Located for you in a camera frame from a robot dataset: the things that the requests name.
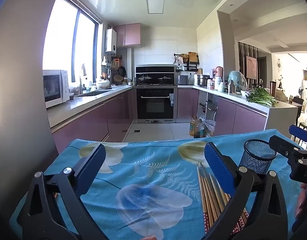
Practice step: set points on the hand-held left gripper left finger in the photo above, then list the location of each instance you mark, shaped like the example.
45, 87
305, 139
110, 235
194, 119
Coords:
93, 162

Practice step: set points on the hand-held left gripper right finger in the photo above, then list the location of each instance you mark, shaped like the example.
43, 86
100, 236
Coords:
218, 165

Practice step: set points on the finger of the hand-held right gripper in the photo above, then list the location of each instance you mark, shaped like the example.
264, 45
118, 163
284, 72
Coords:
301, 133
283, 146

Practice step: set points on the black mesh holder cup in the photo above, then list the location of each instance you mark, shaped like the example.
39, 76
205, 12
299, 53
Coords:
256, 162

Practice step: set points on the bundle of wooden chopsticks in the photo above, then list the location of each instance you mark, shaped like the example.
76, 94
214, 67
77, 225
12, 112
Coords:
211, 200

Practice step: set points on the person's right hand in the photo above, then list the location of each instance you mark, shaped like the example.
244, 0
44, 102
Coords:
303, 200

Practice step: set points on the plastic bag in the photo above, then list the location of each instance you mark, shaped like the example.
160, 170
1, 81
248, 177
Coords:
209, 126

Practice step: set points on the pink kitchen base cabinet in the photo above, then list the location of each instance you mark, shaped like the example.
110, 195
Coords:
243, 117
93, 122

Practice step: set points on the cooking oil bottle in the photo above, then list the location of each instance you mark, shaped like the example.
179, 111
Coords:
192, 127
199, 130

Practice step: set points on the green leafy vegetables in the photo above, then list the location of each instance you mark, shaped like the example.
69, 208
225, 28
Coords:
261, 97

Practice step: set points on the blue floral tablecloth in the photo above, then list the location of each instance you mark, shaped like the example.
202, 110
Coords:
156, 180

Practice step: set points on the white casserole pot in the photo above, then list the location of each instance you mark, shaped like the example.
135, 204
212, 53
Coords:
103, 84

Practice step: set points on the green mesh food cover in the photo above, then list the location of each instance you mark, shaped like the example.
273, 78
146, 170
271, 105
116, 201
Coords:
236, 80

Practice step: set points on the sink faucet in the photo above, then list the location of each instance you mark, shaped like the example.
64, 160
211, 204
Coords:
81, 80

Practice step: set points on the white microwave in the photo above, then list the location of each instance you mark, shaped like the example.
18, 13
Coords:
56, 87

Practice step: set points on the steel stock pot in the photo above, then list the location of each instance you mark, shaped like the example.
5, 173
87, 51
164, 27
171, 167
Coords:
203, 80

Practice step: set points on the woven basket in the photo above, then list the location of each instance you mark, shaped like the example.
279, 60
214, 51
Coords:
118, 79

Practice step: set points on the black integrated stove oven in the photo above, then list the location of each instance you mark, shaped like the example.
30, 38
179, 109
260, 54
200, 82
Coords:
156, 102

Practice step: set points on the small kettle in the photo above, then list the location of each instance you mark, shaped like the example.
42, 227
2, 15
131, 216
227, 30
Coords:
131, 82

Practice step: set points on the pink electric kettle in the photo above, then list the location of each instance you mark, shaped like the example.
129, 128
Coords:
218, 74

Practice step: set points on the hanging black wok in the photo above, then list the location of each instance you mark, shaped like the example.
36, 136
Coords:
122, 72

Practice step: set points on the black lidded pot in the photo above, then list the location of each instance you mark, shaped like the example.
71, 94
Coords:
144, 77
165, 77

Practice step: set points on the wooden cutting board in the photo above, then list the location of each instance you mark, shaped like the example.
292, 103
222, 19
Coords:
193, 57

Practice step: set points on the kitchen window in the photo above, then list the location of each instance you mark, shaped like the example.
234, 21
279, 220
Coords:
63, 42

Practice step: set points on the white water heater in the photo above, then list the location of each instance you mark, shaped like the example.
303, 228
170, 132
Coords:
111, 40

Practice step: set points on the ceiling light panel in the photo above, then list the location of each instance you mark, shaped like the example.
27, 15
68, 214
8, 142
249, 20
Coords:
155, 5

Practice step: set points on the wall clock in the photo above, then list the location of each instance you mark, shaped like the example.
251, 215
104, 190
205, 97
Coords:
280, 63

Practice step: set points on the pink wall picture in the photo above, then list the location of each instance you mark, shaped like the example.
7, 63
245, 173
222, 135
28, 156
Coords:
251, 67

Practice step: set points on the black wall rack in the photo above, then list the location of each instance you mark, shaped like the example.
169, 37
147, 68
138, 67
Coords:
187, 66

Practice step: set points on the pink wall cabinet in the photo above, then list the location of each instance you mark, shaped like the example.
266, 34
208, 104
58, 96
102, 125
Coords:
128, 35

